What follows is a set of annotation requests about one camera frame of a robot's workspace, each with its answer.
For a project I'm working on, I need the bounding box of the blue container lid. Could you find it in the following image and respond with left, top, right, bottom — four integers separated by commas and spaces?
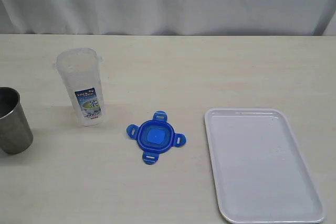
127, 111, 187, 165

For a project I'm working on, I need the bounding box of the white plastic tray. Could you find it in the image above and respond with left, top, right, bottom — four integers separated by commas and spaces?
204, 108, 326, 223

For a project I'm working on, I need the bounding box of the steel cup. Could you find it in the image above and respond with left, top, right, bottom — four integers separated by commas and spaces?
1, 87, 34, 155

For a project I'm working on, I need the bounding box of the clear plastic tall container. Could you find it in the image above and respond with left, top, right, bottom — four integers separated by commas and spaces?
56, 48, 106, 126

